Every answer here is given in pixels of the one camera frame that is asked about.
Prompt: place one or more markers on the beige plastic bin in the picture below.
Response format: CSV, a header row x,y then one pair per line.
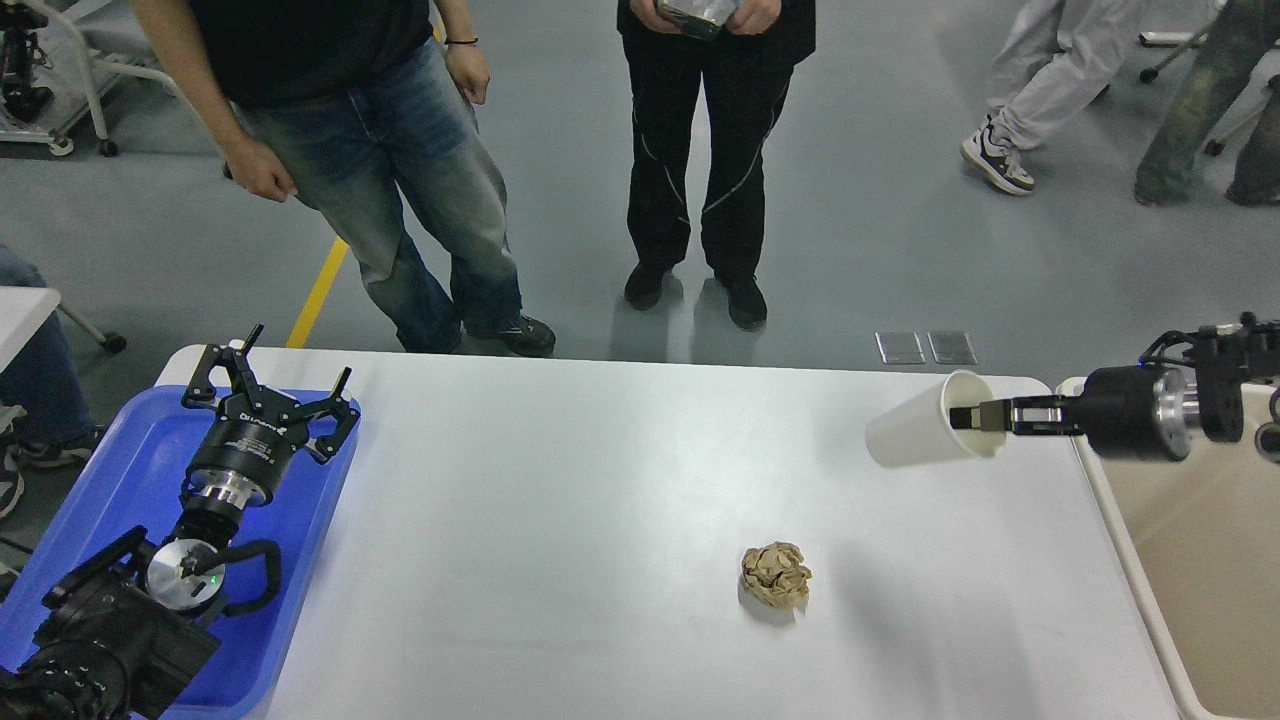
x,y
1199,543

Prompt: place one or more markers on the person in olive trousers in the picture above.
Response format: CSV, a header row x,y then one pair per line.
x,y
1239,37

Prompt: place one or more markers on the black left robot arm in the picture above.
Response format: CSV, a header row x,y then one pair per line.
x,y
169,583

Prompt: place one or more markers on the aluminium foil container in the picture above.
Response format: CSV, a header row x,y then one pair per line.
x,y
698,19

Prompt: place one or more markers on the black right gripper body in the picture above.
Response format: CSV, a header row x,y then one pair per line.
x,y
1138,413

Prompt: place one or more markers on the blue plastic tray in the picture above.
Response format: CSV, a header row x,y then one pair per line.
x,y
133,480

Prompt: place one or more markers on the person in blue jeans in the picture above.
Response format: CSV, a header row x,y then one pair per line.
x,y
364,111

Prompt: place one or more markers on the person in black trousers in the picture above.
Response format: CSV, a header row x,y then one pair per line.
x,y
743,74

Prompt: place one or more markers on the small white side table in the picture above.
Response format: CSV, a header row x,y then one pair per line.
x,y
25,309

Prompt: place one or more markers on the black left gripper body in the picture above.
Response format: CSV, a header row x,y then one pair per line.
x,y
254,443

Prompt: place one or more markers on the metal floor outlet plate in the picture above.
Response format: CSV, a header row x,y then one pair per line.
x,y
900,348
952,348

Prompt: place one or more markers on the white paper cup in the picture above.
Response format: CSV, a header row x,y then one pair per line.
x,y
919,432

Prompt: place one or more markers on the crumpled brown paper ball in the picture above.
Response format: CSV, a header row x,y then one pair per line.
x,y
776,575

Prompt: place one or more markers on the seated person at left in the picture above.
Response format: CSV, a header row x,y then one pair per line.
x,y
56,427

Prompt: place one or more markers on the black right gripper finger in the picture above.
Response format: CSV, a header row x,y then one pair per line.
x,y
1019,416

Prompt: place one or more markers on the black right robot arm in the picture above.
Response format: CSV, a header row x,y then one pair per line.
x,y
1221,359

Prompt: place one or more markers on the white rolling cart frame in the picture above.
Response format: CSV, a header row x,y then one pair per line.
x,y
60,59

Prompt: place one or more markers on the person in white trousers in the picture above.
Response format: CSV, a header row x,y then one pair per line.
x,y
1057,58

